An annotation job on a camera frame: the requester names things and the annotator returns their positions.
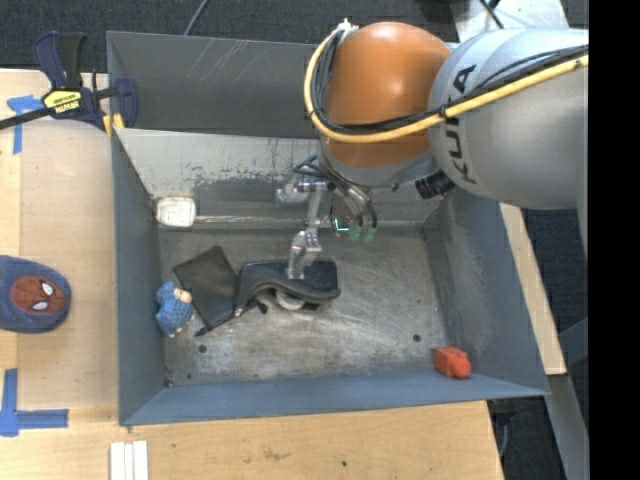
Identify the red-orange block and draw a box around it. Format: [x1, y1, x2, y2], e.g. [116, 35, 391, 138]
[433, 345, 473, 381]

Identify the white round roll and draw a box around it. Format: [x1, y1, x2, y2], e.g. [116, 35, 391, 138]
[275, 290, 308, 313]

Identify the blue cap with red mask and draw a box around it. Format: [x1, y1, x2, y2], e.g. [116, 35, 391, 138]
[0, 254, 73, 335]

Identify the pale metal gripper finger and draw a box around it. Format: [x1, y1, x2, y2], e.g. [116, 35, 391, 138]
[297, 230, 324, 280]
[285, 231, 305, 280]

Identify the black cylinder on white bracket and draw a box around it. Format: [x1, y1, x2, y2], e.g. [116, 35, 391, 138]
[413, 169, 455, 202]

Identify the blue toy sheep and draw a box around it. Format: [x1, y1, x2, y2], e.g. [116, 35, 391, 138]
[153, 280, 196, 340]

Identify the black flat square pad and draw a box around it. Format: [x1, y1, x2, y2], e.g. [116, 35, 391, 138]
[172, 245, 242, 332]

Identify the white rectangular box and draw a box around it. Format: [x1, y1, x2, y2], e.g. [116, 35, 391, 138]
[155, 195, 198, 229]

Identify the grey metal bin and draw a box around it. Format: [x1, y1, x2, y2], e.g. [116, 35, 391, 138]
[105, 30, 552, 427]

